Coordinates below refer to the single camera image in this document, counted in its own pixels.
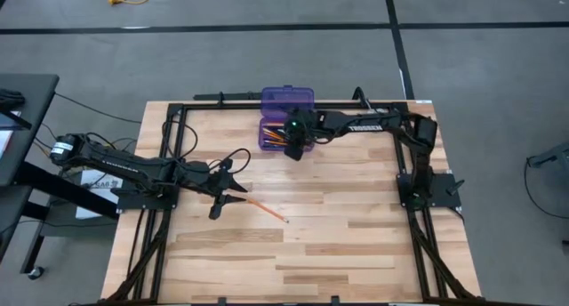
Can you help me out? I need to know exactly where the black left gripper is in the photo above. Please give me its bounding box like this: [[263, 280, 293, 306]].
[[190, 157, 249, 221]]

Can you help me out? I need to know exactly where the purple translucent supply box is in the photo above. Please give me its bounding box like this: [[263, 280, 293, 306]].
[[258, 85, 316, 153]]

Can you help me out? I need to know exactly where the white labelled box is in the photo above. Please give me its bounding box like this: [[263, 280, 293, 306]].
[[75, 165, 124, 221]]

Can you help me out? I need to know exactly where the black desk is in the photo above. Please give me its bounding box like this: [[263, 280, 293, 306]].
[[0, 73, 60, 187]]

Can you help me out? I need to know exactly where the black tablet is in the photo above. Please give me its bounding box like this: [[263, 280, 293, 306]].
[[0, 111, 33, 132]]

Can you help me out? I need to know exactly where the black bundle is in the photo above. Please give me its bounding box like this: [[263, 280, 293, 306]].
[[0, 88, 27, 112]]

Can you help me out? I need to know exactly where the grey floor stand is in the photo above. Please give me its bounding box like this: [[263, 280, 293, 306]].
[[526, 141, 569, 168]]

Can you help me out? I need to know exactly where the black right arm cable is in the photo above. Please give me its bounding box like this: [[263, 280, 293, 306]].
[[353, 86, 383, 116]]

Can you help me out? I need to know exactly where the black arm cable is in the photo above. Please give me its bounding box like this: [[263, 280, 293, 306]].
[[353, 86, 383, 116], [162, 118, 252, 176]]

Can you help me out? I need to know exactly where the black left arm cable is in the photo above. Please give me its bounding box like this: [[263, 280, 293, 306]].
[[162, 118, 252, 176]]

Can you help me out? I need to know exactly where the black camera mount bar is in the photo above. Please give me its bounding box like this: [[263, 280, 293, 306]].
[[193, 90, 262, 101]]

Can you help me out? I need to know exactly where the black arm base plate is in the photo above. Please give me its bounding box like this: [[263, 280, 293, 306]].
[[116, 185, 179, 211], [397, 171, 466, 209]]

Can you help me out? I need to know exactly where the black aluminium table frame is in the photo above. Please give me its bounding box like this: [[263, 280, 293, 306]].
[[100, 101, 484, 306]]

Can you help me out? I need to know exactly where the black floor cable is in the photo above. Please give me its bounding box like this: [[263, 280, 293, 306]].
[[523, 157, 569, 221], [55, 92, 142, 125]]

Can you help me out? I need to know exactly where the black desk leg frame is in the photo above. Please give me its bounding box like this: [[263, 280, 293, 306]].
[[0, 161, 120, 276]]

